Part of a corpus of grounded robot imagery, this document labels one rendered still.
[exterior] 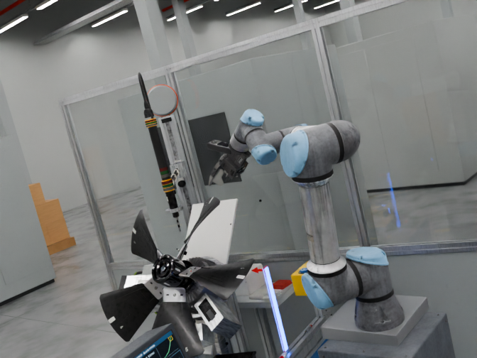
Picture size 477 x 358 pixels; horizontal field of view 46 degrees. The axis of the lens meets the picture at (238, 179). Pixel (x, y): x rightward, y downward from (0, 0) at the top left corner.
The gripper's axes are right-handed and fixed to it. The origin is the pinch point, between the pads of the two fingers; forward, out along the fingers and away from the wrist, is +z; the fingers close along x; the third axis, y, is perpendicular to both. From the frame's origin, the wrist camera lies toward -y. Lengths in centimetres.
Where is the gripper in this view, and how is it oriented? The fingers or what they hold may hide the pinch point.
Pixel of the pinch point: (216, 177)
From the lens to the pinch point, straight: 218.3
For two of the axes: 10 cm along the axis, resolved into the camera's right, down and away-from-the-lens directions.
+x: 6.3, -3.6, 6.9
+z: -3.5, 6.5, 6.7
